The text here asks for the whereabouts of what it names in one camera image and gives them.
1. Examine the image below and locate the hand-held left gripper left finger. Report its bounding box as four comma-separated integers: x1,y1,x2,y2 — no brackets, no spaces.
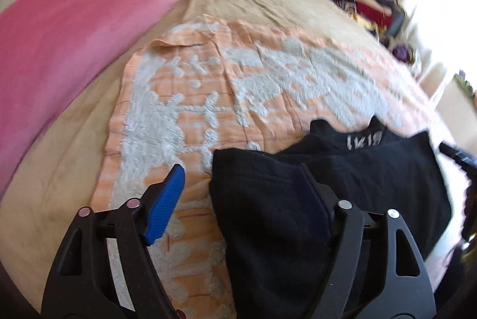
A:
41,163,186,319

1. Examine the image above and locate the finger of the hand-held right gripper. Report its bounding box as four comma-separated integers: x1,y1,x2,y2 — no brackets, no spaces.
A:
439,142,477,173

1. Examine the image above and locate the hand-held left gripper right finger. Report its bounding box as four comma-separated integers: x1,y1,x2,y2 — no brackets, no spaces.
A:
298,164,437,319

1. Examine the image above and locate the black sweater with orange cuffs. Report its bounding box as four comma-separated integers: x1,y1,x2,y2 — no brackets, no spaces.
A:
209,116,453,319

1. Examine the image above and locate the white bag of clothes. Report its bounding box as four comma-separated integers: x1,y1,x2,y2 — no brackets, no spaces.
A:
388,39,422,67

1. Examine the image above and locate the orange and white towel blanket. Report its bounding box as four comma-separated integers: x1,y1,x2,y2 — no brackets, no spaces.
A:
91,14,442,319

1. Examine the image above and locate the pink fleece blanket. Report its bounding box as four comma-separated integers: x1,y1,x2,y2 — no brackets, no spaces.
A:
0,0,204,195

